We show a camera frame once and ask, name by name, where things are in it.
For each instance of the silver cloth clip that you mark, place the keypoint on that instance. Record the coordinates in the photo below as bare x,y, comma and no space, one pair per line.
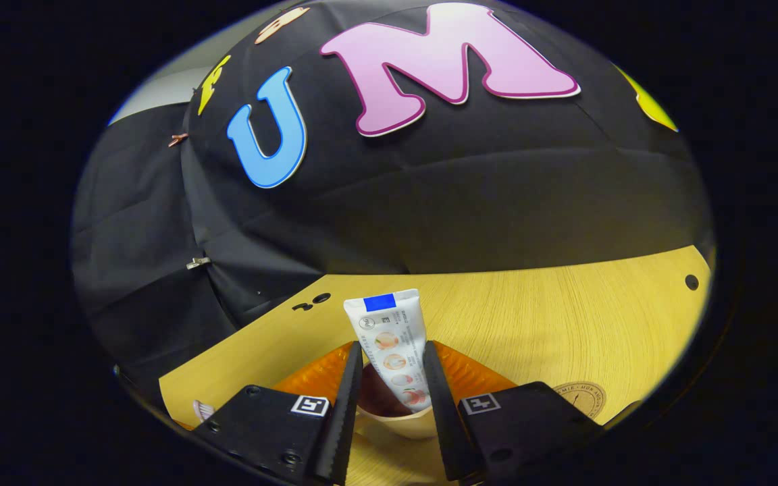
197,262

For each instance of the beige cup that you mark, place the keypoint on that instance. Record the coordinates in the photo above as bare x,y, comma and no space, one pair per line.
402,426

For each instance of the copper cloth clip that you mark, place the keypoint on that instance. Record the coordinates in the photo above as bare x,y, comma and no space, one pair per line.
177,140

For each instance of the black backdrop cloth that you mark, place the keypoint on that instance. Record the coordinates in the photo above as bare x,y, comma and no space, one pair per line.
470,196

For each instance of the wooden desktop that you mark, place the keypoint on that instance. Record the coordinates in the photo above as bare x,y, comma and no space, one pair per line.
551,317

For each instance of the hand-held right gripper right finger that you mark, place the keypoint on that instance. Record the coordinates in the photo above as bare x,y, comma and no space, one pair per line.
443,418

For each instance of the round wooden coaster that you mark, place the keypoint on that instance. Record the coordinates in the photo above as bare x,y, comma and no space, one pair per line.
588,399

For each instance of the white toothpaste tube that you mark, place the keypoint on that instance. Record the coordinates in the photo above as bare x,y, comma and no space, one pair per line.
389,324

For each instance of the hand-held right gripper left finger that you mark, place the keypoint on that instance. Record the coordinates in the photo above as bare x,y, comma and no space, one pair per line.
345,418

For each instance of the pink white toothbrush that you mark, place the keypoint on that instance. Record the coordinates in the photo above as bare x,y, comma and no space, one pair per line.
202,410

